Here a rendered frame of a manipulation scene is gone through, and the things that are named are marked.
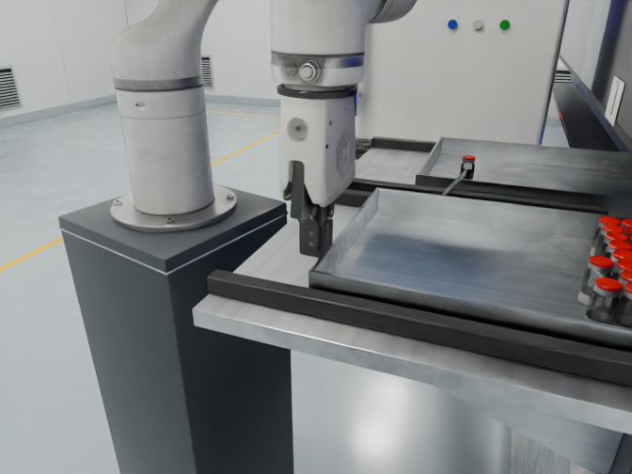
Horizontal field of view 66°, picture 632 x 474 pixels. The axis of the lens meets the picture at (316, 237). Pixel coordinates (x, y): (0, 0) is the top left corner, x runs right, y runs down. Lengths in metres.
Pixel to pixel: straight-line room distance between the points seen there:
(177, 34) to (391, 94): 0.80
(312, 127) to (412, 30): 0.94
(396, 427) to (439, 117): 0.91
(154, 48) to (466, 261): 0.46
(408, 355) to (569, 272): 0.24
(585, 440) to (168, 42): 0.64
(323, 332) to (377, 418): 1.18
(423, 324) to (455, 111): 0.97
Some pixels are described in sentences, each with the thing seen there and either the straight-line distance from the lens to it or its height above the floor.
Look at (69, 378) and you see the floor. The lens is 1.92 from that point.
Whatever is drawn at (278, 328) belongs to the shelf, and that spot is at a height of 0.88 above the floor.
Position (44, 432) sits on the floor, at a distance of 1.76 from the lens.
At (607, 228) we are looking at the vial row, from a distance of 0.61.
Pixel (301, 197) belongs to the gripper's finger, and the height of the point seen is 0.98.
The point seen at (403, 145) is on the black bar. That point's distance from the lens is 1.03.
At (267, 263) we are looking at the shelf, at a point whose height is 0.88.
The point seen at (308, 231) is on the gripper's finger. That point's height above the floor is 0.93.
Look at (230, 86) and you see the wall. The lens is 6.90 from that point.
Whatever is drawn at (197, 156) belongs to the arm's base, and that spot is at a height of 0.95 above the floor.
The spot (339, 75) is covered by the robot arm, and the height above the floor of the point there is 1.09.
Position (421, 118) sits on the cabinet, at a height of 0.88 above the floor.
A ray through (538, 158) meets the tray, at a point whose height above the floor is 0.89.
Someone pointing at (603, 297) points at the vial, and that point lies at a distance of 0.49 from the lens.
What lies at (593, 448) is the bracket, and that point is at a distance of 0.57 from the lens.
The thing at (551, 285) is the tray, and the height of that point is 0.88.
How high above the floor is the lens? 1.14
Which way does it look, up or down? 25 degrees down
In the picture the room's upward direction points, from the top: straight up
